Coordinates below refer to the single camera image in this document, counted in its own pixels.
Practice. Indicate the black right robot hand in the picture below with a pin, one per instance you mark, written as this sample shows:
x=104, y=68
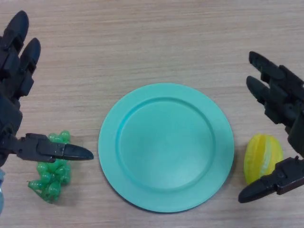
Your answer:
x=282, y=99

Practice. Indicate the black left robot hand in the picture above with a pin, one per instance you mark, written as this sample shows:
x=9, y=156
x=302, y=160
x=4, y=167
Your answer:
x=10, y=114

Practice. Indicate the yellow plastic starfruit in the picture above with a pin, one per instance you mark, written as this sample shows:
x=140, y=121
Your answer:
x=259, y=154

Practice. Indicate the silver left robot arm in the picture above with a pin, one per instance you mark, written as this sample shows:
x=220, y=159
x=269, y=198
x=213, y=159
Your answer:
x=1, y=190

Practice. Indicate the teal green round plate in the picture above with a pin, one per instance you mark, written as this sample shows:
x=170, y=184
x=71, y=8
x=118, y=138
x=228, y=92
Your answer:
x=166, y=147

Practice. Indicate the green plastic grape bunch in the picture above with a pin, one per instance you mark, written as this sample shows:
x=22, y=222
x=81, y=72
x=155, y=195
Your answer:
x=52, y=175

